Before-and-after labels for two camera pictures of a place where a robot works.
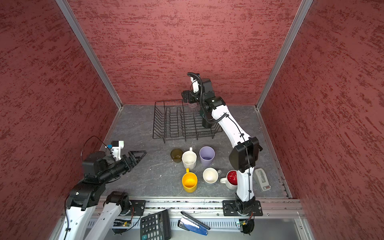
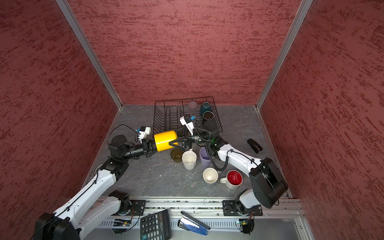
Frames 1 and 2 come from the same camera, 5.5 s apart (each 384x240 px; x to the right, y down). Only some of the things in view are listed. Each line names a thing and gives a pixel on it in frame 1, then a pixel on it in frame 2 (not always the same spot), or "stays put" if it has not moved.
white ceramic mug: [189, 158] stays put
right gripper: [186, 96] -> [187, 140]
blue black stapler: [188, 223] stays put
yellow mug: [189, 181] -> [162, 140]
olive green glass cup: [176, 155] stays put
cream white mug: [210, 175] stays put
